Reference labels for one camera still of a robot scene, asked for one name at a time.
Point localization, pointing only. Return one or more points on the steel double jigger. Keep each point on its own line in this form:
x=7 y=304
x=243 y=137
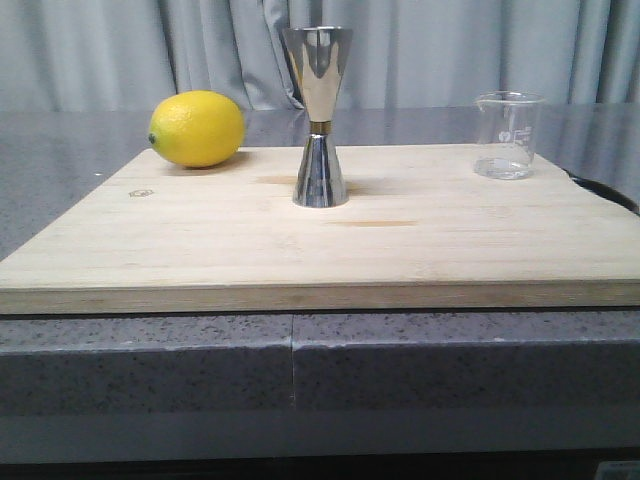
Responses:
x=320 y=125

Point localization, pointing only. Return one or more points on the clear glass beaker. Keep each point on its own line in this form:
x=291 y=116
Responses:
x=507 y=132

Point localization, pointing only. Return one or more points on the wooden cutting board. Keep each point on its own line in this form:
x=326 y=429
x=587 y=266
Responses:
x=420 y=230

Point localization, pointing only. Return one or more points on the yellow lemon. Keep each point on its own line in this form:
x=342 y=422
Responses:
x=196 y=129

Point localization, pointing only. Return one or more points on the grey curtain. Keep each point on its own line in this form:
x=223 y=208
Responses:
x=129 y=55

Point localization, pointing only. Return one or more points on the label sticker bottom right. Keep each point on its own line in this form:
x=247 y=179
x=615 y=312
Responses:
x=618 y=470

